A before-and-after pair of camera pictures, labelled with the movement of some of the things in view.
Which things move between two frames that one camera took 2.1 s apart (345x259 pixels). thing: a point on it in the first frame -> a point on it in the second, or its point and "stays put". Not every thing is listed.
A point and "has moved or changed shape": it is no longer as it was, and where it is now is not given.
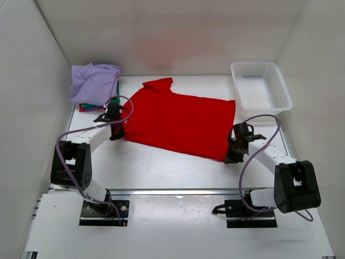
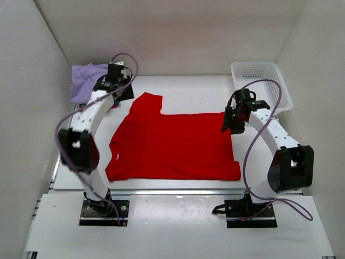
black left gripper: (120, 135) -> (129, 94)
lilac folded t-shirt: (94, 84) stays put
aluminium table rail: (178, 192) stays put
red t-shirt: (197, 126) has moved or changed shape
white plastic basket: (260, 88) stays put
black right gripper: (230, 158) -> (228, 125)
